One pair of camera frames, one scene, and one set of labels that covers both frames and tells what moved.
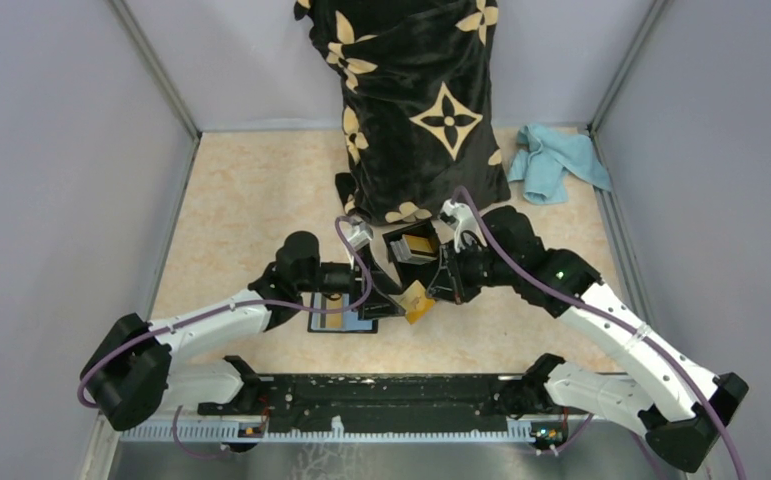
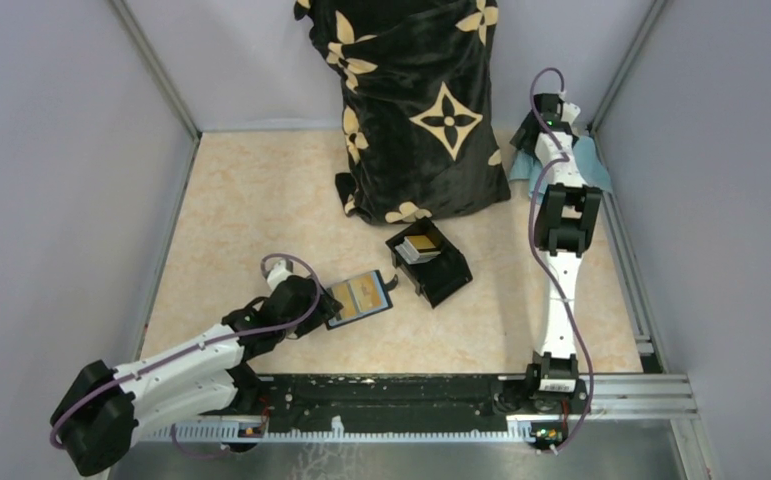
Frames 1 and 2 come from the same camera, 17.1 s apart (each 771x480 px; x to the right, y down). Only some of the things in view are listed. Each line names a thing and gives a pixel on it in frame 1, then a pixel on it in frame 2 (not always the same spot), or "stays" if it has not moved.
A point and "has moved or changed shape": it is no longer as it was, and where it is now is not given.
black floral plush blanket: x=417 y=83 stays
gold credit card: x=333 y=320 has moved or changed shape
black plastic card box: x=414 y=251 stays
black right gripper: x=446 y=282 -> x=518 y=140
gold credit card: x=415 y=302 has moved or changed shape
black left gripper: x=380 y=303 -> x=325 y=308
